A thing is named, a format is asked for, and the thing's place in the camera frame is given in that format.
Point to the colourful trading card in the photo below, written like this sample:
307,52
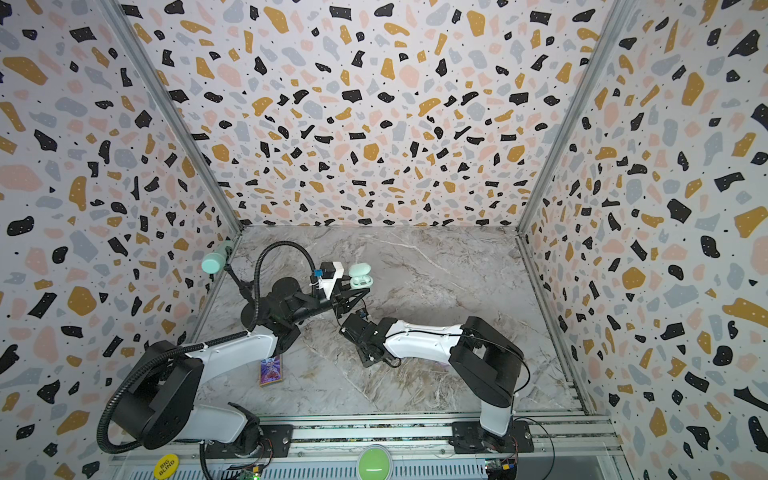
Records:
270,371

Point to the mint green earbud case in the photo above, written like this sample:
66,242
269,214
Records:
360,276

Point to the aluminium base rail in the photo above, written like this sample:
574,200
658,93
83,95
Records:
557,447

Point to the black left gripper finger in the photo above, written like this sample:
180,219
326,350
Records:
344,306
354,296

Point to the mint green microphone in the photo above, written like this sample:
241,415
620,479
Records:
215,261

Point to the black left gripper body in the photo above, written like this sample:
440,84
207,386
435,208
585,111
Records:
317,304

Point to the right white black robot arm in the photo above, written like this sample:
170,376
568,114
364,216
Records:
484,359

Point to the yellow round sticker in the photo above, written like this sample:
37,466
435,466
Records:
166,467

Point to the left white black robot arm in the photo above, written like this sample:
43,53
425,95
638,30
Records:
156,403

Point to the black microphone stand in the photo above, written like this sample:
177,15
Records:
237,282

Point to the green round button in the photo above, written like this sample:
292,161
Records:
375,463

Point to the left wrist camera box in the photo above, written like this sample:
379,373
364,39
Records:
330,277

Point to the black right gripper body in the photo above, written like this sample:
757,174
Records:
352,327

